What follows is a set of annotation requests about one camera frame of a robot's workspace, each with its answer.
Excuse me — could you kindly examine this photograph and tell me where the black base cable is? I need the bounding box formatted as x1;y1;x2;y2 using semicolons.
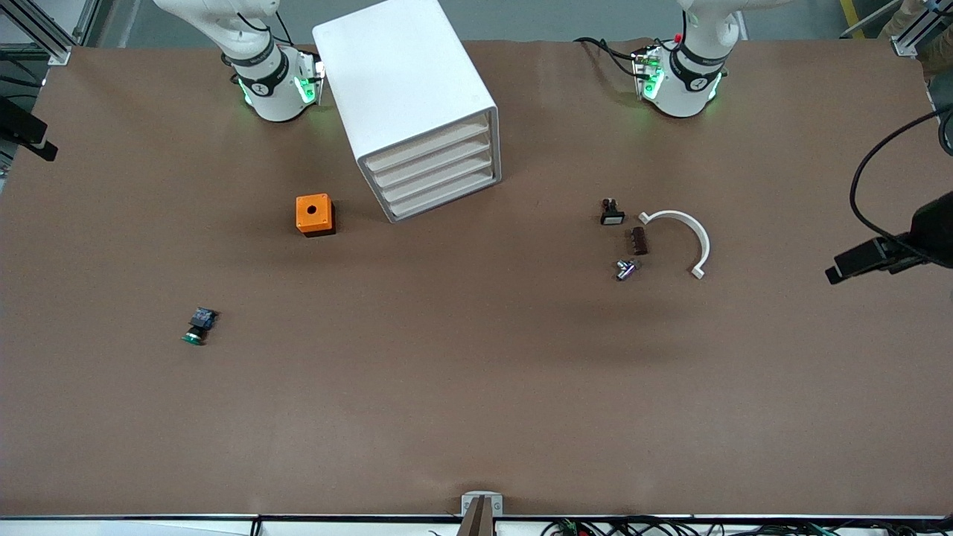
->
575;36;643;79

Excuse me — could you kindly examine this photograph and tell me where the white cabinet drawer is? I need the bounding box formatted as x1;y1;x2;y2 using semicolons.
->
369;133;494;190
363;112;494;175
381;167;498;222
375;150;496;205

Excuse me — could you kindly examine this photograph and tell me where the white table edge rail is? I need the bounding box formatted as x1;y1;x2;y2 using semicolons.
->
0;516;953;536

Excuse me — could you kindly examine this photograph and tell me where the orange box with hole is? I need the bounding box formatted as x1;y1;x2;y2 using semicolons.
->
296;194;337;238

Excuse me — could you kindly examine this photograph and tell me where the white semicircular clamp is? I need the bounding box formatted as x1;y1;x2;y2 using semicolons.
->
638;210;711;280

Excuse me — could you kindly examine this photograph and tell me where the black cable bundle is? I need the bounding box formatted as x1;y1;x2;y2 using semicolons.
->
540;516;953;536

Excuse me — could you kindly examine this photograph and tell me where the aluminium frame profile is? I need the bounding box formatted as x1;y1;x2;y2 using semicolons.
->
892;0;953;59
71;0;103;47
0;0;75;66

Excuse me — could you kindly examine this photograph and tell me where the white drawer cabinet shell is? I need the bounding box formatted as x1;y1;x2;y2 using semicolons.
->
311;0;502;224

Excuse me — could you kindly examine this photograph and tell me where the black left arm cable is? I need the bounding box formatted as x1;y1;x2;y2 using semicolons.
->
849;104;953;243

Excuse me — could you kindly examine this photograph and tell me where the brown camera post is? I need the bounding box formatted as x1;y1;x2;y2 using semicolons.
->
456;497;496;536

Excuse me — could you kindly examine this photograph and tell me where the grey metal mounting bracket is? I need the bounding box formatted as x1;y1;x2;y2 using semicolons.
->
461;491;504;517

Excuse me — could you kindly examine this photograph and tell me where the green push button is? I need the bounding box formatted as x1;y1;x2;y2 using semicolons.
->
182;307;218;346

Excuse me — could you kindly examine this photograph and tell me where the person in beige trousers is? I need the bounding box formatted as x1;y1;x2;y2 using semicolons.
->
882;0;953;79

